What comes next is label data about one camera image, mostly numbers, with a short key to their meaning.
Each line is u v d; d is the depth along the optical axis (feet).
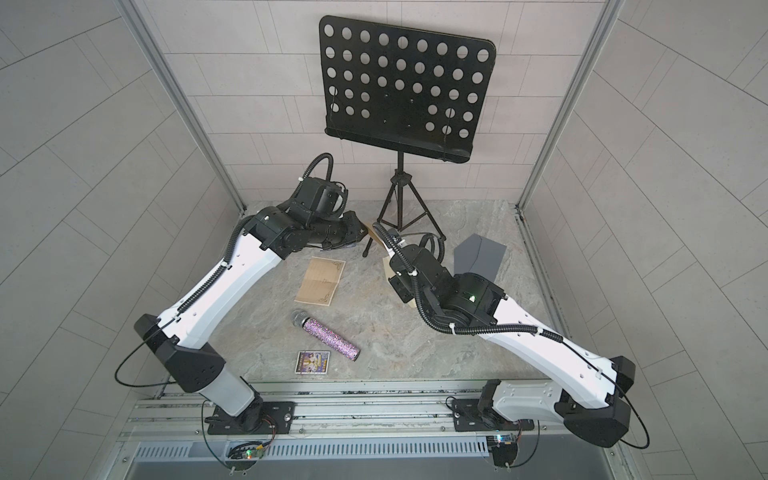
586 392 1.22
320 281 3.16
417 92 2.18
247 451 2.16
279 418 2.32
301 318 2.73
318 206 1.71
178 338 1.31
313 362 2.58
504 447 2.23
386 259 3.32
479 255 3.34
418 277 1.40
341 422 2.33
